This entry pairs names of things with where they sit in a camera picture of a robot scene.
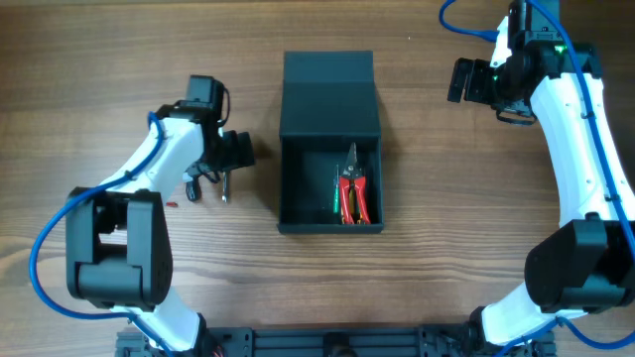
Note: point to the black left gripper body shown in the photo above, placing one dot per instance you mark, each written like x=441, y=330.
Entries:
x=239, y=150

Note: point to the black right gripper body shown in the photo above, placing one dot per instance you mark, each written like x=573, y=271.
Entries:
x=466, y=80

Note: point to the silver L-shaped socket wrench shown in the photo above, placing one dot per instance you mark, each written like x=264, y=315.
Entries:
x=226, y=187

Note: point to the red handled snips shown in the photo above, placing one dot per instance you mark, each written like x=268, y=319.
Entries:
x=352, y=191

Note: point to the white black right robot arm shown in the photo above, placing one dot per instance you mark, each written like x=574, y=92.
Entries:
x=537, y=75

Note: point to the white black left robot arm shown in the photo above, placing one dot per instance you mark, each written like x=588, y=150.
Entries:
x=118, y=250

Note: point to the black red screwdriver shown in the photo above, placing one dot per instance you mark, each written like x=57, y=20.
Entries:
x=193, y=190

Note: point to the green mini screwdriver left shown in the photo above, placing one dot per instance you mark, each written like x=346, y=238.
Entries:
x=336, y=204

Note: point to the black open box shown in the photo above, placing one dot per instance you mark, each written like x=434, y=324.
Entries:
x=329, y=101

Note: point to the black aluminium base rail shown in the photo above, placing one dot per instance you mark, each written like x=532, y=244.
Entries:
x=428, y=340

